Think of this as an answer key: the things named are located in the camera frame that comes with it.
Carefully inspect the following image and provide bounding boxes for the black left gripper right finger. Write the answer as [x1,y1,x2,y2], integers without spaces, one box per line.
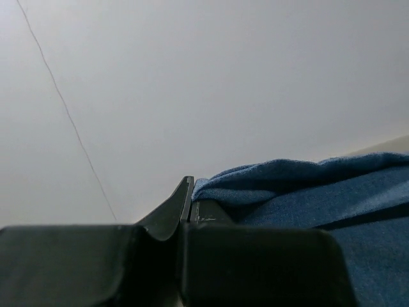
[183,200,357,306]

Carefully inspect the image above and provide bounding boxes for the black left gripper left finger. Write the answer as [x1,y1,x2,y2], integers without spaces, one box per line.
[1,176,194,306]

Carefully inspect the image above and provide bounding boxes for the blue fabric pillowcase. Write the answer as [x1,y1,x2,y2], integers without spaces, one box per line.
[192,152,408,306]

